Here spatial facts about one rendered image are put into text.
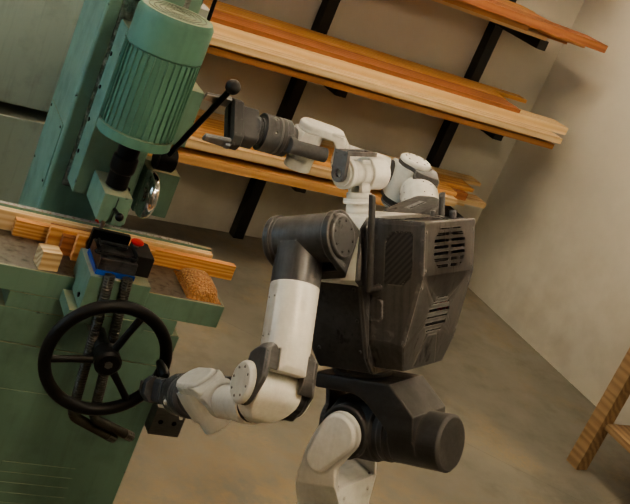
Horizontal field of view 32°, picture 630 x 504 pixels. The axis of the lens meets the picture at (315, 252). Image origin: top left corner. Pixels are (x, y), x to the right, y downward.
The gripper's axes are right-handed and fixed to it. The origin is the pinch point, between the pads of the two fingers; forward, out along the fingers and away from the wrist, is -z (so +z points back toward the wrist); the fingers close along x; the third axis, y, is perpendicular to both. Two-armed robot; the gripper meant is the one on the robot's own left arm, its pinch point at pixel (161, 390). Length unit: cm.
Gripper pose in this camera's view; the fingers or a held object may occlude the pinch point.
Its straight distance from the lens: 238.6
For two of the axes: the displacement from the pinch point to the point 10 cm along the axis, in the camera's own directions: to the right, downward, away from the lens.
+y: 1.6, -9.8, 1.3
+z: 4.8, -0.4, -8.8
